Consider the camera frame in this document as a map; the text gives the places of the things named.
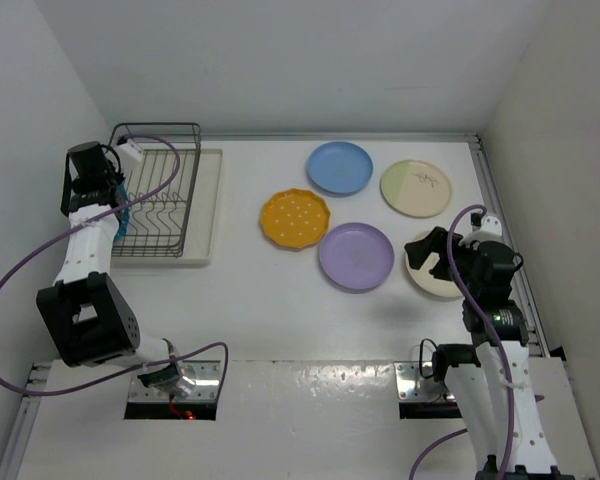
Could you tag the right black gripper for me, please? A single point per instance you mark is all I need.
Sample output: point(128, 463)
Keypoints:
point(419, 251)

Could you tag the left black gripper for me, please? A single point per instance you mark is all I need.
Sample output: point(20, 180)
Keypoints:
point(115, 175)

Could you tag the teal polka dot plate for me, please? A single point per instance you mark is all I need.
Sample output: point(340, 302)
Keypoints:
point(123, 216)

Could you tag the cream bear plate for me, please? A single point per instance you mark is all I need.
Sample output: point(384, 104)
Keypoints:
point(443, 289)

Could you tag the green and cream plate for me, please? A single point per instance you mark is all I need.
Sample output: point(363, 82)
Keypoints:
point(416, 188)

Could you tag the purple plate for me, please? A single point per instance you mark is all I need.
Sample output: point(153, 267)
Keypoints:
point(356, 256)

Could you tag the light blue plate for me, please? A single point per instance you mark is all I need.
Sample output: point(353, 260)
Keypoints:
point(340, 168)

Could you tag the yellow polka dot plate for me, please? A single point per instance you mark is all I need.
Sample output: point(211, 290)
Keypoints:
point(295, 218)

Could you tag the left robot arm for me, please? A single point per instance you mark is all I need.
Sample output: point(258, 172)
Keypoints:
point(87, 317)

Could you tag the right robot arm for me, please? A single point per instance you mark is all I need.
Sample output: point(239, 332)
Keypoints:
point(490, 376)

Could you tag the cream drip tray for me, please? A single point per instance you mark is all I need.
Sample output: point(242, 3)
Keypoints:
point(207, 200)

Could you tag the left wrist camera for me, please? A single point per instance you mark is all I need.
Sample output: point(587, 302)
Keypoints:
point(131, 156)

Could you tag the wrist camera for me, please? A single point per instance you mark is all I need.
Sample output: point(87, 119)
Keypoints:
point(131, 156)
point(485, 227)

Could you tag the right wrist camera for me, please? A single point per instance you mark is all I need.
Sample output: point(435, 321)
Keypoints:
point(485, 227)

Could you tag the grey wire dish rack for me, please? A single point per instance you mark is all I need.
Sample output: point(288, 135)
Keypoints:
point(161, 158)

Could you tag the aluminium frame rail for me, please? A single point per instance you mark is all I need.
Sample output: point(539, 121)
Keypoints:
point(521, 289)

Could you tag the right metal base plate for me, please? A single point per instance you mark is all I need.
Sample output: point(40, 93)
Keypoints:
point(415, 384)

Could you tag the metal base plate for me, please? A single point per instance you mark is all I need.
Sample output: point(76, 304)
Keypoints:
point(189, 381)
point(415, 384)

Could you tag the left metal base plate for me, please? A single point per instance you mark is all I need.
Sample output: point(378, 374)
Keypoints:
point(189, 381)

